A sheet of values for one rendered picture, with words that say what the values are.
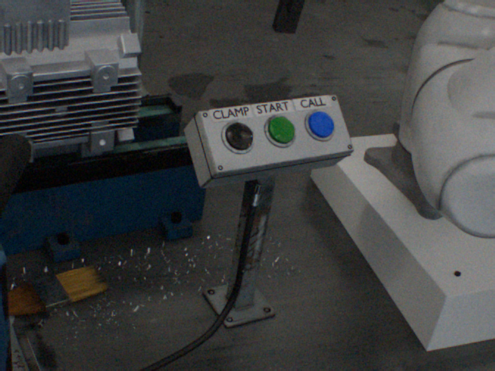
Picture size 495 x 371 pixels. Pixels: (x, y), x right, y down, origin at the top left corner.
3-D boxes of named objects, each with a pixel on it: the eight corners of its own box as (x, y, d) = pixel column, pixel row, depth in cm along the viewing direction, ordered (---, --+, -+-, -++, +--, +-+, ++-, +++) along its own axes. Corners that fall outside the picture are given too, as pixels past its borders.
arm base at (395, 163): (443, 131, 131) (449, 100, 128) (528, 201, 114) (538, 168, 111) (347, 143, 124) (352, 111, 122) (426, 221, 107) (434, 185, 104)
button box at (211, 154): (199, 190, 85) (216, 174, 80) (182, 128, 87) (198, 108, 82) (334, 166, 93) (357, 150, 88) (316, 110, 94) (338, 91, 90)
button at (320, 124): (308, 143, 87) (315, 137, 86) (300, 118, 88) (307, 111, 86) (331, 140, 89) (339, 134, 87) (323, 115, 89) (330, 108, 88)
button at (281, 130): (267, 149, 85) (275, 143, 84) (259, 124, 86) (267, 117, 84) (292, 146, 87) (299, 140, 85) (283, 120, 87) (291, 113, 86)
